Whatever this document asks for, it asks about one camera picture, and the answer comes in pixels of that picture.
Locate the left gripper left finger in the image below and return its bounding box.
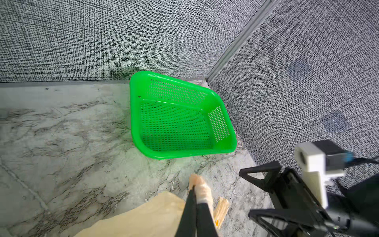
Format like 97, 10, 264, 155
175, 187, 197, 237

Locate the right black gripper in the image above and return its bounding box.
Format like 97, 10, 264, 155
239, 161, 335, 237

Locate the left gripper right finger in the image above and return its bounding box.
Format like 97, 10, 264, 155
196, 203, 219, 237

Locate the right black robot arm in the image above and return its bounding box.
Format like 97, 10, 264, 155
239, 161, 379, 237

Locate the banana print plastic bag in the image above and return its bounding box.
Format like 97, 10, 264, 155
77, 174, 230, 237

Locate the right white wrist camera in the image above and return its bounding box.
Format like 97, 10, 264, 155
294, 140, 354, 208

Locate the green plastic basket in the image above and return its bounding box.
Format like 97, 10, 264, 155
129, 71, 237, 160

